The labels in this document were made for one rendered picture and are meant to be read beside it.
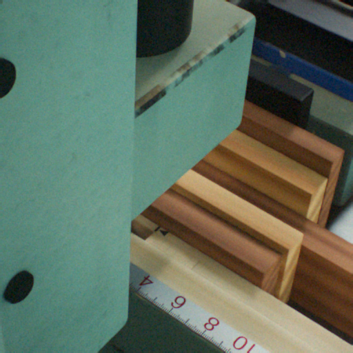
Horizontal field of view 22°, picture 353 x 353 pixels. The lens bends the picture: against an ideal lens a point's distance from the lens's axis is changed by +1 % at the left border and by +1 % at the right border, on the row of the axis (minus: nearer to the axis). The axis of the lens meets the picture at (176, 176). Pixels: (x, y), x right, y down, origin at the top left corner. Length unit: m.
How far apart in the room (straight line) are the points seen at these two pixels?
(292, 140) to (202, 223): 0.07
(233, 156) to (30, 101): 0.28
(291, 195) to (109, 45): 0.25
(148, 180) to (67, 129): 0.15
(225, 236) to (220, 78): 0.10
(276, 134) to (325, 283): 0.09
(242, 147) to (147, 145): 0.13
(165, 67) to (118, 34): 0.13
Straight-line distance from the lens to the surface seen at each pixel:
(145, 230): 0.51
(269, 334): 0.46
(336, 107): 0.57
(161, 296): 0.46
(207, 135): 0.45
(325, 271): 0.50
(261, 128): 0.52
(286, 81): 0.52
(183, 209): 0.50
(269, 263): 0.48
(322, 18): 0.57
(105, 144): 0.30
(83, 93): 0.27
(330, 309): 0.52
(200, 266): 0.49
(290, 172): 0.51
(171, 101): 0.40
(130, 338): 0.49
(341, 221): 0.58
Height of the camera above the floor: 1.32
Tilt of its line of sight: 45 degrees down
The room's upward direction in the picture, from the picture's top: 5 degrees clockwise
